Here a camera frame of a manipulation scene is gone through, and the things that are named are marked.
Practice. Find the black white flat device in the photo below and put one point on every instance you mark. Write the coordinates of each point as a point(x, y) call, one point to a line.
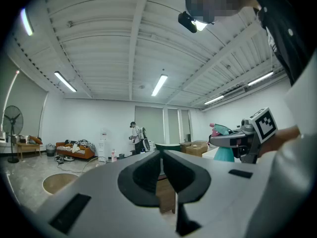
point(63, 158)

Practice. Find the blue bin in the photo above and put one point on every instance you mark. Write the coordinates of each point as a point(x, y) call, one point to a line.
point(121, 156)

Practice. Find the orange throw pillow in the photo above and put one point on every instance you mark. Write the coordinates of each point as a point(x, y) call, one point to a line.
point(36, 140)

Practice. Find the open cardboard box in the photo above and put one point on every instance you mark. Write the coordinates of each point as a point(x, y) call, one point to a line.
point(188, 142)

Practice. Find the pink bottle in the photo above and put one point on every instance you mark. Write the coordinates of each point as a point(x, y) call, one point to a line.
point(114, 155)

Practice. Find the person's black shirt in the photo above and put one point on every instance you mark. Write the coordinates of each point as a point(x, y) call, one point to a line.
point(284, 33)

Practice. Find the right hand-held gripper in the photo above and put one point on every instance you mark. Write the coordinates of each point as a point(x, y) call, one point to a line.
point(263, 126)

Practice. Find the person's right forearm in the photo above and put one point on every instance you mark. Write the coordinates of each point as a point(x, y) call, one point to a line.
point(284, 139)

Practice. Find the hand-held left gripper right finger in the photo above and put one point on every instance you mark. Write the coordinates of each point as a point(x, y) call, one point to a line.
point(183, 177)

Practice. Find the dark box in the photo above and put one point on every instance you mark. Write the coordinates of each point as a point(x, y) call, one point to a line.
point(22, 139)

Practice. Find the round white brown side table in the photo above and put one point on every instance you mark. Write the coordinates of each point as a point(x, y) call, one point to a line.
point(60, 183)

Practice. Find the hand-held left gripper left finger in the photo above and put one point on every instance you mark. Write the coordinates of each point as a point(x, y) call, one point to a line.
point(143, 177)

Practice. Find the large cardboard box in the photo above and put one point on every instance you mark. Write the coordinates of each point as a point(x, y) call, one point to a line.
point(198, 150)

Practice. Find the black standing fan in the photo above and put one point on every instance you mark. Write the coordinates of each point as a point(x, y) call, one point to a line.
point(12, 123)

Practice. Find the orange sofa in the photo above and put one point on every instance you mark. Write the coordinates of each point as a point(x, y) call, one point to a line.
point(84, 153)

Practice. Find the teal and pink toy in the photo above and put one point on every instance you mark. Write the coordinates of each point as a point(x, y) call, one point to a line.
point(224, 155)

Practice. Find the ceiling smoke detector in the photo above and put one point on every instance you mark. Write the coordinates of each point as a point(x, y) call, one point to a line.
point(141, 86)

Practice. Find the grey basket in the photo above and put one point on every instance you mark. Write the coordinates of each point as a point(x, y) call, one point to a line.
point(50, 150)

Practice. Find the grey roller blind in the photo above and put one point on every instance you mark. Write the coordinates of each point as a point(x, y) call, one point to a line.
point(185, 123)
point(27, 108)
point(3, 83)
point(173, 125)
point(148, 123)

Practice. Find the black white striped blanket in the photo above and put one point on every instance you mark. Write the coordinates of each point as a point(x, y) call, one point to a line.
point(87, 144)

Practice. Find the ceiling tube light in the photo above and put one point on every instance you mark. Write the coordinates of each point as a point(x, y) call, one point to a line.
point(213, 100)
point(159, 84)
point(260, 78)
point(200, 25)
point(26, 22)
point(65, 81)

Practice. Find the white backpack rig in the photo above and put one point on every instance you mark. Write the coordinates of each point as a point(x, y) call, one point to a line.
point(145, 145)

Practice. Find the cream clothing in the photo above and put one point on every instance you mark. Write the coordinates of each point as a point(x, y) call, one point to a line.
point(75, 147)

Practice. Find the dark green bathtub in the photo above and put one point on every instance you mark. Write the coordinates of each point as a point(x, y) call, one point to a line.
point(168, 147)

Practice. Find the white rectangular cabinet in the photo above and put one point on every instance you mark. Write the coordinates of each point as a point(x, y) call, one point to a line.
point(209, 154)

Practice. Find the wooden bench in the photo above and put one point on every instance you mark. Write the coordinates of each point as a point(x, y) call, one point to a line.
point(27, 145)

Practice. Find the person's head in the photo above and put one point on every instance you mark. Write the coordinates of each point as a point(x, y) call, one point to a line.
point(215, 1)

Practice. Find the white water dispenser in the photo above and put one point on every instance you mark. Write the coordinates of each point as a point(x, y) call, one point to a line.
point(102, 145)

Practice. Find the black head camera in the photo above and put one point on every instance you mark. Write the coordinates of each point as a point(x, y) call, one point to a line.
point(187, 21)

